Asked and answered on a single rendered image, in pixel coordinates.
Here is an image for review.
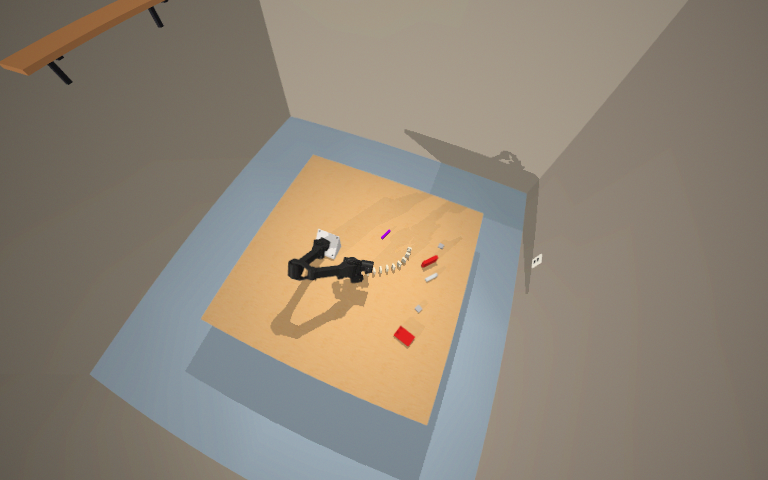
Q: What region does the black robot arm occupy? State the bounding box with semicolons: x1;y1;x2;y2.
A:
287;237;374;284

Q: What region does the red rectangular block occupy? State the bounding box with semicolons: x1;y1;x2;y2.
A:
421;255;439;268
394;326;415;347

